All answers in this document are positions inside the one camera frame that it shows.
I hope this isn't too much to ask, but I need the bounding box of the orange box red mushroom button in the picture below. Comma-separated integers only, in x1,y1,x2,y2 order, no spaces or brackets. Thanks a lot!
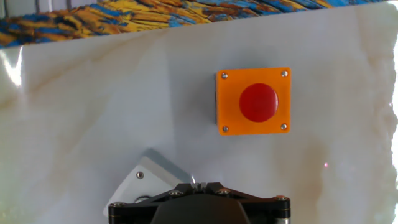
215,67,292,137

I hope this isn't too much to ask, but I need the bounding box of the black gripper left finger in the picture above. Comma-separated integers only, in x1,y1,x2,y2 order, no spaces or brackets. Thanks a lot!
108,182,200,224

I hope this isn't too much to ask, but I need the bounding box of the blue starry painting cloth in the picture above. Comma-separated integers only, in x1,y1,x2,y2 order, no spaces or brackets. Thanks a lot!
0,0,386,49

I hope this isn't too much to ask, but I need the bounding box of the glossy marble pattern sheet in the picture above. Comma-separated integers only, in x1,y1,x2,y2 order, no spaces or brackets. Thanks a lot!
0,1,398,224

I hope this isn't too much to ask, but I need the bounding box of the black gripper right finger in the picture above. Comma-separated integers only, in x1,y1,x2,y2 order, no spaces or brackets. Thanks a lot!
198,182,292,224

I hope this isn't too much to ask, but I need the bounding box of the white box green button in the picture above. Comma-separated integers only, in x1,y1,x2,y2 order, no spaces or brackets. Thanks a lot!
103,148,193,215

